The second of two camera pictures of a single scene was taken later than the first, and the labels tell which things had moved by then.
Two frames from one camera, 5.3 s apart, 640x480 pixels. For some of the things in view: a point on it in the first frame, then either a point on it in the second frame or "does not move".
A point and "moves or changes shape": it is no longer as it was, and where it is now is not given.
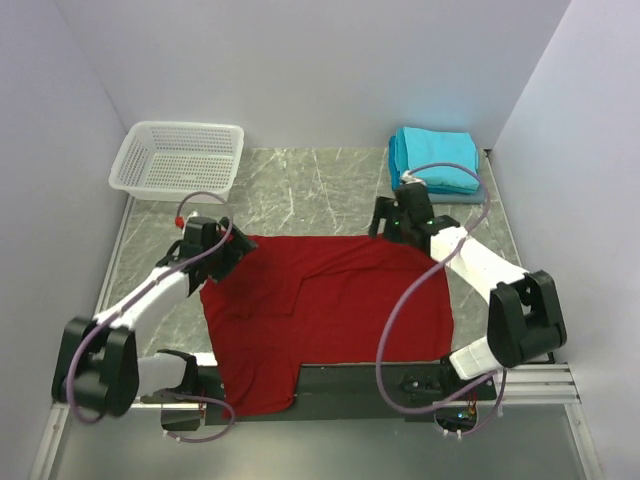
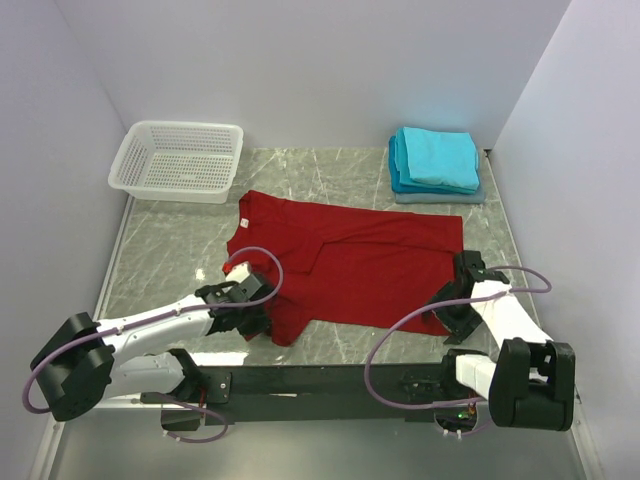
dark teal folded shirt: (395, 176) does not move
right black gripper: (388, 220) → (454, 317)
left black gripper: (236, 246) → (255, 317)
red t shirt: (309, 300) moves or changes shape
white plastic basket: (175, 160) does not move
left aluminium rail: (58, 412) does not move
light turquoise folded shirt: (416, 147) does not move
